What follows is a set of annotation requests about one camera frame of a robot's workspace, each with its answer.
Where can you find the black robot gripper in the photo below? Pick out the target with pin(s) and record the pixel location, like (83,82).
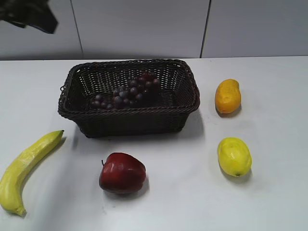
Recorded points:
(34,13)

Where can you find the purple grape bunch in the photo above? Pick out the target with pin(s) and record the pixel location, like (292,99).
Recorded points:
(140,91)

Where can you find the black woven basket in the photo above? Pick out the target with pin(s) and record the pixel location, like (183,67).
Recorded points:
(167,112)

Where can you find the red apple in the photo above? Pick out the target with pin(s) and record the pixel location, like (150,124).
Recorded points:
(122,174)

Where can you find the yellow banana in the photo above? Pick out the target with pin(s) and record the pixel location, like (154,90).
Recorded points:
(16,173)

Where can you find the orange mango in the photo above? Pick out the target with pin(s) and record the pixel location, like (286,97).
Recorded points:
(228,96)

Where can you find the yellow lemon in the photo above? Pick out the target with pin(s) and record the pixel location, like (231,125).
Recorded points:
(234,157)

